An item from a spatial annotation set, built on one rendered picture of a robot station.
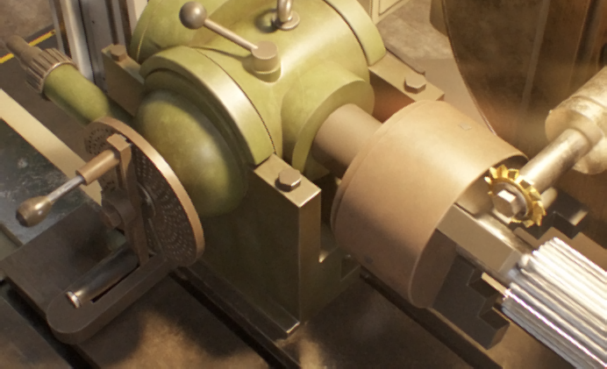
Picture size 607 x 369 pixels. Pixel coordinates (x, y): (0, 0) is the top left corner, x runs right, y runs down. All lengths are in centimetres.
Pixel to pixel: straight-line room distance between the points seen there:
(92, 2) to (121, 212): 118
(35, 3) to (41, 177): 147
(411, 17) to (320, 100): 199
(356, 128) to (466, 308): 22
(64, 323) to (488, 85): 57
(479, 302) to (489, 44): 33
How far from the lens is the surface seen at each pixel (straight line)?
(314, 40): 126
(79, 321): 136
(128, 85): 133
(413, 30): 316
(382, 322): 137
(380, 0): 151
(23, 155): 192
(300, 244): 123
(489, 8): 134
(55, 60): 138
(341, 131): 122
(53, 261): 144
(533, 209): 109
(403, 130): 115
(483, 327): 120
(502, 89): 140
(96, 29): 242
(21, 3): 332
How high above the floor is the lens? 215
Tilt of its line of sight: 50 degrees down
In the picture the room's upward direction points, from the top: straight up
